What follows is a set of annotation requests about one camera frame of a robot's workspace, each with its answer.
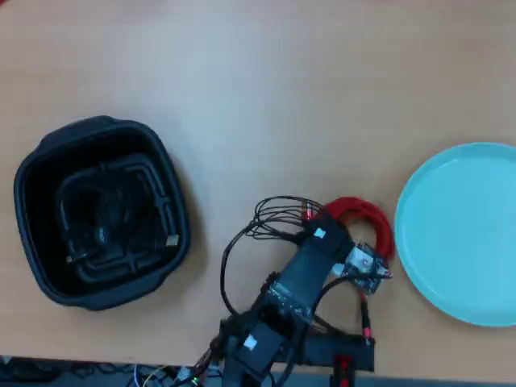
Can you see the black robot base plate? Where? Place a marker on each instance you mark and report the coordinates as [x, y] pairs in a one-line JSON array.
[[326, 351]]

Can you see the black square plastic bowl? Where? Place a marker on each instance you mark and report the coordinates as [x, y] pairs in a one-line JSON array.
[[40, 225]]

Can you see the red table clamp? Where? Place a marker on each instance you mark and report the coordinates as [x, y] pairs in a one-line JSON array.
[[343, 364]]

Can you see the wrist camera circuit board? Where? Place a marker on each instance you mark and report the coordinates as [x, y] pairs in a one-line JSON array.
[[364, 266]]

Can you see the light blue round plate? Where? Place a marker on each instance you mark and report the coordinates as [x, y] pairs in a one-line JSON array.
[[463, 238]]

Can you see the black table clamp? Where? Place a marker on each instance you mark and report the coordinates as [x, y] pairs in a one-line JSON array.
[[231, 373]]

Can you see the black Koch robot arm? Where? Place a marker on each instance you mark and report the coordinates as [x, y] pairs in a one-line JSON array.
[[306, 270]]

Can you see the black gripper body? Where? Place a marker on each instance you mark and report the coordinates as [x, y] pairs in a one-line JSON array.
[[332, 242]]

